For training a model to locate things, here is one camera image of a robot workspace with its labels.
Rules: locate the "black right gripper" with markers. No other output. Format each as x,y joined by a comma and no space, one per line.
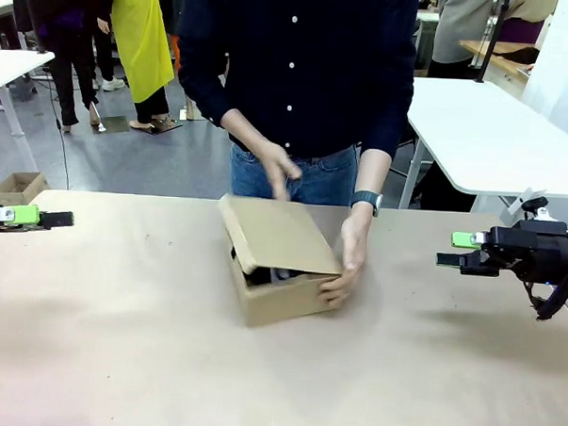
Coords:
537,252

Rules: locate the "brown cardboard box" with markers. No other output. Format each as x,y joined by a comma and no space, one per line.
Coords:
283,241

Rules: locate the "person's left forearm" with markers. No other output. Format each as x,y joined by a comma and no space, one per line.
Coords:
373,172

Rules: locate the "person's left hand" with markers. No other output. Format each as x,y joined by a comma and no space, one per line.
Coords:
355,244

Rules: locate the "person's right hand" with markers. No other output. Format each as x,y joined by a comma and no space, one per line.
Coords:
276,168

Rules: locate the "small open floor carton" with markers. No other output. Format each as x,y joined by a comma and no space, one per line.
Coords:
16,189

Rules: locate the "dark wristwatch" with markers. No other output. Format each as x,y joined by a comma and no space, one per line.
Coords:
365,200

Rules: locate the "dark square floor plate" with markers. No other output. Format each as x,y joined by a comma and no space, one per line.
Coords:
114,124
167,127

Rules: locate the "white table with slanted leg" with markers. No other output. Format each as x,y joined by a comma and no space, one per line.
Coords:
12,64

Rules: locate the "bystander in black and purple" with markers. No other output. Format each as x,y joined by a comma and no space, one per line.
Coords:
69,48

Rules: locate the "bystander with white shoes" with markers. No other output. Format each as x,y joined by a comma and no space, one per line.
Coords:
105,49

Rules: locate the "wooden work table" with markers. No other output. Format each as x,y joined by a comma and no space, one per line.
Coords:
500,67

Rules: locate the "black tripod pole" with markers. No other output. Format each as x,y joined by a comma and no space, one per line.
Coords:
35,18

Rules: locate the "figure in yellow apron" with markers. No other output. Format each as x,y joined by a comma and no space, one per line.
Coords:
140,41

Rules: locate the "black stand pole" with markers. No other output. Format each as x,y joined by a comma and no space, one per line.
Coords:
492,43

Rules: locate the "orange printed garment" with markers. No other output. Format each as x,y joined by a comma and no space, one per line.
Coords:
175,52

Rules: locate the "bystander in grey sweater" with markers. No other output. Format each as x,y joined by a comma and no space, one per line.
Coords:
461,32

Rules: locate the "bystander in beige and purple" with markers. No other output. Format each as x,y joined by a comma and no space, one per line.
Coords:
528,21

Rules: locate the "person in dark shirt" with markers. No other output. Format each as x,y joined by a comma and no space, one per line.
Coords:
296,44

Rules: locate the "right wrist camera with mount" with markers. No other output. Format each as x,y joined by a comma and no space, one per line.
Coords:
536,205

